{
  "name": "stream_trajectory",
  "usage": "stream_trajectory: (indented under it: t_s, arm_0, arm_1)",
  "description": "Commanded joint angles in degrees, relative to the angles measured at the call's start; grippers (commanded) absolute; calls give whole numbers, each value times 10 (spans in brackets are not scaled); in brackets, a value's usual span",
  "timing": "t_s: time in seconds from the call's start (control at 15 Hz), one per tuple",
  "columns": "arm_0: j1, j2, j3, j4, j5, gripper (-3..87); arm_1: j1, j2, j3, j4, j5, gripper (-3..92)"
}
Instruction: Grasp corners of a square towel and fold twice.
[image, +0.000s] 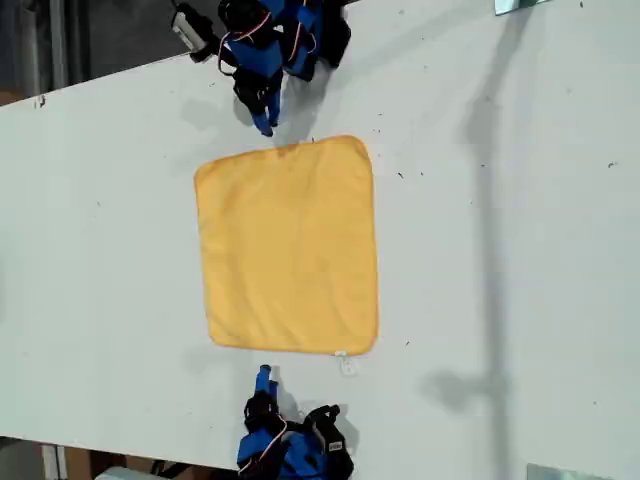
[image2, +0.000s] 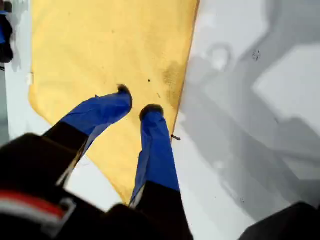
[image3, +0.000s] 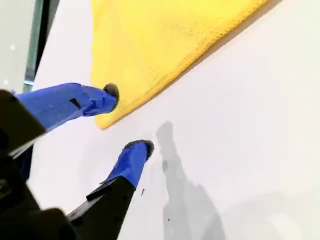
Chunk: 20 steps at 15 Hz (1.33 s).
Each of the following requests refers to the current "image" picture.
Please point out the yellow square microfibre towel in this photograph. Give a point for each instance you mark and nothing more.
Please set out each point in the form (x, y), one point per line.
(285, 240)

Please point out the brown cardboard box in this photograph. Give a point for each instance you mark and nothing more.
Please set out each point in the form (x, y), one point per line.
(125, 457)

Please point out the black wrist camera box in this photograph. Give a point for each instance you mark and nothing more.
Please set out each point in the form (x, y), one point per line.
(327, 435)
(192, 30)

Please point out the shiny metal bracket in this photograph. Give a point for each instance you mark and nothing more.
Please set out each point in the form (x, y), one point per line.
(510, 5)

